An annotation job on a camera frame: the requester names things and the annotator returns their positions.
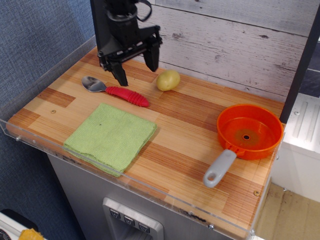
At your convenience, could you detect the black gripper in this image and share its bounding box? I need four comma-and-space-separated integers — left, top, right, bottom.
107, 15, 163, 87

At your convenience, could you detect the yellow potato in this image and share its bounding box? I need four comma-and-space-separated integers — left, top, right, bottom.
156, 70, 181, 92

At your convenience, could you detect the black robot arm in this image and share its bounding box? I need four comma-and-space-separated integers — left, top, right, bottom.
90, 0, 163, 87

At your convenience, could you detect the green cloth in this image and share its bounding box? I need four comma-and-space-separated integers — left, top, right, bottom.
63, 103, 157, 178

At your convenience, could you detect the grey cabinet with dispenser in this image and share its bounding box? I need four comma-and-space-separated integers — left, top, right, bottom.
48, 155, 229, 240

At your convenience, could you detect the clear acrylic table guard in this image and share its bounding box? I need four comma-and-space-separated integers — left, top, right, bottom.
0, 38, 283, 240

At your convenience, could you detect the white side cabinet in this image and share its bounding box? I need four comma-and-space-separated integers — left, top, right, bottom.
271, 93, 320, 202

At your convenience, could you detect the yellow black object bottom left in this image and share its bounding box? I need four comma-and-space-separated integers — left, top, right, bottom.
0, 209, 45, 240

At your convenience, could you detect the red handled metal spoon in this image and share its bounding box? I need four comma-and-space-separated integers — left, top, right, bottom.
81, 76, 150, 107

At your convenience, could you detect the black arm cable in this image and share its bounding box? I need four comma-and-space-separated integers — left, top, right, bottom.
134, 0, 153, 23

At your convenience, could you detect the orange pot grey handle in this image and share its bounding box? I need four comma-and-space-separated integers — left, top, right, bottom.
203, 104, 284, 188

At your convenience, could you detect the dark right vertical post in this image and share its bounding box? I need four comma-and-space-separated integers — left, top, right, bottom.
279, 6, 320, 124

